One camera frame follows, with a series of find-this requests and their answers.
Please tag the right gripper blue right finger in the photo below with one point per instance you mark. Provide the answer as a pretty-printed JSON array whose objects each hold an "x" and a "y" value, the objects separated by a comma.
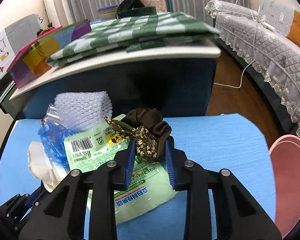
[{"x": 169, "y": 156}]

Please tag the blue plastic wrapper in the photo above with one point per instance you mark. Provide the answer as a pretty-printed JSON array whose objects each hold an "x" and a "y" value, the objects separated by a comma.
[{"x": 52, "y": 137}]

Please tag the grey quilted sofa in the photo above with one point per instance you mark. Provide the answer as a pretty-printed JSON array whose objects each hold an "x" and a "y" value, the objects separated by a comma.
[{"x": 260, "y": 39}]

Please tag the green wet wipes packet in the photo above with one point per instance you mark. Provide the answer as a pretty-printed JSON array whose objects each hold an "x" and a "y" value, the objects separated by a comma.
[{"x": 145, "y": 185}]

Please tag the stacked coloured bowls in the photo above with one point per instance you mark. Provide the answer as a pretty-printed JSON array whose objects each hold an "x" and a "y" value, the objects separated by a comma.
[{"x": 108, "y": 12}]

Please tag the green checkered cloth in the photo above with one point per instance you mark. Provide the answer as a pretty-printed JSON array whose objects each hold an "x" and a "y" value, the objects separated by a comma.
[{"x": 133, "y": 34}]

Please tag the dark floral scrunchie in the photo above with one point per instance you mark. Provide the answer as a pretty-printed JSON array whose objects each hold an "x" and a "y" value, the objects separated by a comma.
[{"x": 148, "y": 129}]

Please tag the pink plastic basin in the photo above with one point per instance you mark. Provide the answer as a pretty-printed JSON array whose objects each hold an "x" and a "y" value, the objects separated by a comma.
[{"x": 285, "y": 159}]

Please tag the white coffee table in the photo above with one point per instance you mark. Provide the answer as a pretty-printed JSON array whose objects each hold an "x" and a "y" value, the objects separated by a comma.
[{"x": 175, "y": 80}]

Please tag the grey covered television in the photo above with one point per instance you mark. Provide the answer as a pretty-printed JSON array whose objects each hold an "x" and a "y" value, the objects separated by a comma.
[{"x": 14, "y": 37}]

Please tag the silver foil packet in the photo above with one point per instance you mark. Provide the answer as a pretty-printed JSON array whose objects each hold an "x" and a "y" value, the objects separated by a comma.
[{"x": 52, "y": 114}]

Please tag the white foam net sleeve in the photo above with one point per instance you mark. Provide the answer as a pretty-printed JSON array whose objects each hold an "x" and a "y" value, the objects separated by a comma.
[{"x": 83, "y": 110}]

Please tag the black cap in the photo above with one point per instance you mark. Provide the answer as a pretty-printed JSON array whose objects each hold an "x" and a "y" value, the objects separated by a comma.
[{"x": 126, "y": 5}]

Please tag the white tissue paper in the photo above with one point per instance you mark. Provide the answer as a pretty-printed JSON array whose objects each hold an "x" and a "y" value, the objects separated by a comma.
[{"x": 42, "y": 168}]

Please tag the colourful storage box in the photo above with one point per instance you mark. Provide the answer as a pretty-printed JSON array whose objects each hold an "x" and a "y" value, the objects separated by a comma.
[{"x": 30, "y": 61}]

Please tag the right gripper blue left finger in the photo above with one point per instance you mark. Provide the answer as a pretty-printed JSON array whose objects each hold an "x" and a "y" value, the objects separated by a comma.
[{"x": 129, "y": 163}]

